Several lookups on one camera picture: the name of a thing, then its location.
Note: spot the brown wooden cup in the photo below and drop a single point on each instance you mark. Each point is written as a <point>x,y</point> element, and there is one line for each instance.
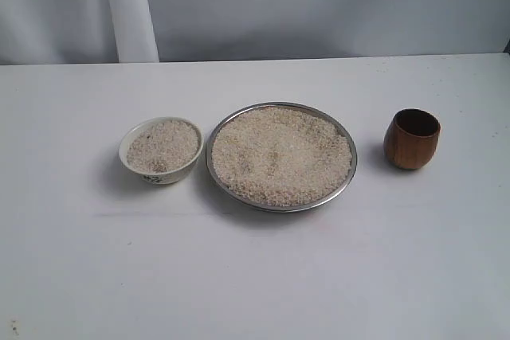
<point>411,139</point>

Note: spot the round steel rice plate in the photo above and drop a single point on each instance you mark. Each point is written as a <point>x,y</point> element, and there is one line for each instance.
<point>281,157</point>

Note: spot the white ceramic rice bowl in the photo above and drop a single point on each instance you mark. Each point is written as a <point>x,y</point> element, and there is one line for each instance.
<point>162,150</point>

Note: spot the white backdrop curtain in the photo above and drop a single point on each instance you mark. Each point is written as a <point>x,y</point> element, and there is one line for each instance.
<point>129,31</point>

